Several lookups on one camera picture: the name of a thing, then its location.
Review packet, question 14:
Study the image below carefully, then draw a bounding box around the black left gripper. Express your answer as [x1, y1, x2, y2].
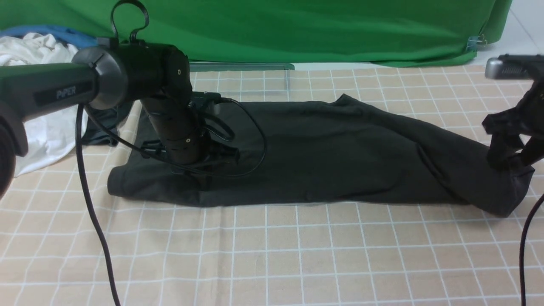
[140, 96, 240, 166]

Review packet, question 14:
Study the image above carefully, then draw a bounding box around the dark gray long-sleeve shirt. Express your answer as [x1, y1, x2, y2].
[107, 95, 535, 217]

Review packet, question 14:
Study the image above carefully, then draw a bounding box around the blue crumpled garment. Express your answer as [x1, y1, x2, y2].
[0, 25, 97, 49]

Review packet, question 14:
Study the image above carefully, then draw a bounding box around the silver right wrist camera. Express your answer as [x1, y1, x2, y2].
[484, 54, 544, 81]

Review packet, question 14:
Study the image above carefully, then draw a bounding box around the metal binder clip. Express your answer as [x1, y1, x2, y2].
[465, 34, 488, 52]

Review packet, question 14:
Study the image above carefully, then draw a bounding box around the green backdrop cloth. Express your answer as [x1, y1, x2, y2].
[1, 0, 512, 68]

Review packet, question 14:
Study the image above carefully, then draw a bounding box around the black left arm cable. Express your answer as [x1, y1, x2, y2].
[75, 0, 268, 306]

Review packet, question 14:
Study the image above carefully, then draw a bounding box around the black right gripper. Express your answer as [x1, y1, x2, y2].
[482, 81, 544, 169]

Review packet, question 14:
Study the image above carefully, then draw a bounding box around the dark gray crumpled garment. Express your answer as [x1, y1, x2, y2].
[81, 104, 133, 147]

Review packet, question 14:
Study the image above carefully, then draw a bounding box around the beige checkered tablecloth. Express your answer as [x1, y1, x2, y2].
[0, 65, 543, 306]

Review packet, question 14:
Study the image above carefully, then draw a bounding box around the white crumpled garment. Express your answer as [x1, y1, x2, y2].
[1, 33, 90, 177]

